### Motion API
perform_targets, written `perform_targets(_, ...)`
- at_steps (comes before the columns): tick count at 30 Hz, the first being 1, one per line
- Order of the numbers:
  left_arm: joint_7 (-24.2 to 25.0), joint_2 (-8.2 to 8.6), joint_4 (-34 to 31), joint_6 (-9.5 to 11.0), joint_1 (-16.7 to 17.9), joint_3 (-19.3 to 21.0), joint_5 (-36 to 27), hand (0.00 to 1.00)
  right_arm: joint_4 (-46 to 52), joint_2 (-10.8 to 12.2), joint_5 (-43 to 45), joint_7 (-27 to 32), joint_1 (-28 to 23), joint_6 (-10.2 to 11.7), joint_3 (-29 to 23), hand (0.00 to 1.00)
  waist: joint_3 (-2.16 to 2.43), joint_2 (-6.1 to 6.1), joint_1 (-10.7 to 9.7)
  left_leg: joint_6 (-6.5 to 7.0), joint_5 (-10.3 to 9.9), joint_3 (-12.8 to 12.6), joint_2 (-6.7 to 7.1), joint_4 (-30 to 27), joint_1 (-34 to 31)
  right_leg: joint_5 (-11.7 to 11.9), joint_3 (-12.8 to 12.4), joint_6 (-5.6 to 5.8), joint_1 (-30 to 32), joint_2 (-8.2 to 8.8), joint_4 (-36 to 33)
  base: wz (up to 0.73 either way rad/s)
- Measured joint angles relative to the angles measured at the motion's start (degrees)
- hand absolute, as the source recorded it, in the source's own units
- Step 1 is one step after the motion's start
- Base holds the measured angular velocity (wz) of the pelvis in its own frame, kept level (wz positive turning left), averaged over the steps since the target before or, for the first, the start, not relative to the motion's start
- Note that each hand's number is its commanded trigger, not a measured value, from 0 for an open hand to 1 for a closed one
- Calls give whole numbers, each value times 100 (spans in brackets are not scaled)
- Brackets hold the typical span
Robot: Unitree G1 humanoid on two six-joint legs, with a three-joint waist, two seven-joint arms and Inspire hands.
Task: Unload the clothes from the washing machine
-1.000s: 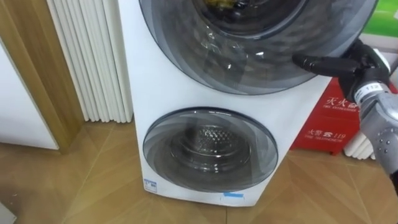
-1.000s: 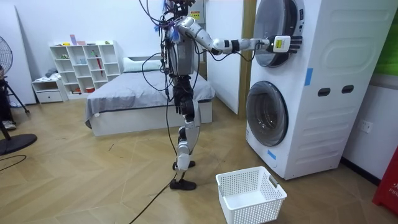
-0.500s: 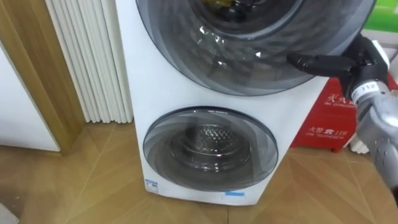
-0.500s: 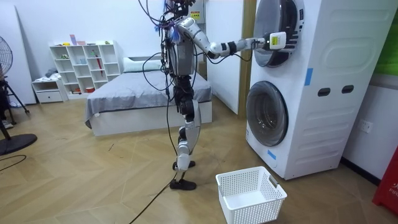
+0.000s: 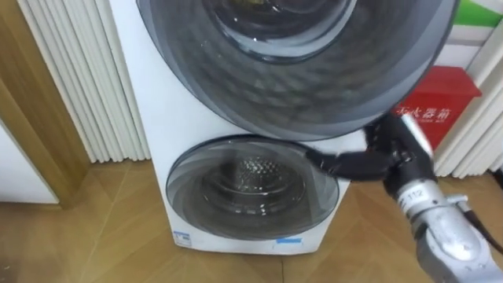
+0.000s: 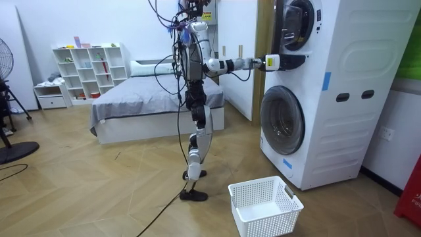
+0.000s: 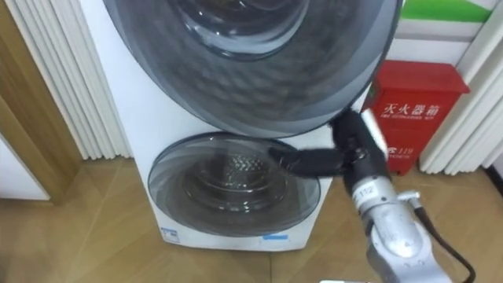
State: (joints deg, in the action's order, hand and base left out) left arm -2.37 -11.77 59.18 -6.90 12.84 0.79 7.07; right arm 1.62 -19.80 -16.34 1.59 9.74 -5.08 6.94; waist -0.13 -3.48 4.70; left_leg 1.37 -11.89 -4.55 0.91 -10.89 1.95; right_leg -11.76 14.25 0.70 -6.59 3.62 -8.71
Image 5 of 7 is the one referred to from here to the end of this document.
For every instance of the red fire extinguisher box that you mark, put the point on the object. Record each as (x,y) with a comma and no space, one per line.
(436,106)

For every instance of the wooden door frame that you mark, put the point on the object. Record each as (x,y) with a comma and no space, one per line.
(35,110)

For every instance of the green and white wall poster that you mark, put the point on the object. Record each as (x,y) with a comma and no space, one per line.
(473,31)

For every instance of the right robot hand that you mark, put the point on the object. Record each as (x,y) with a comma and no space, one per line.
(377,159)

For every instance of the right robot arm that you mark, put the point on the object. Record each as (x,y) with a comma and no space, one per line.
(440,232)

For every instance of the white ribbed wall panel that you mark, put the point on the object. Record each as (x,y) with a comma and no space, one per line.
(86,78)
(477,118)

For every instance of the white stacked washing machine tower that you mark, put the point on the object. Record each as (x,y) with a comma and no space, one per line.
(173,114)

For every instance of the round grey washing machine door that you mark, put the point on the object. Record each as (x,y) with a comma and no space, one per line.
(298,78)

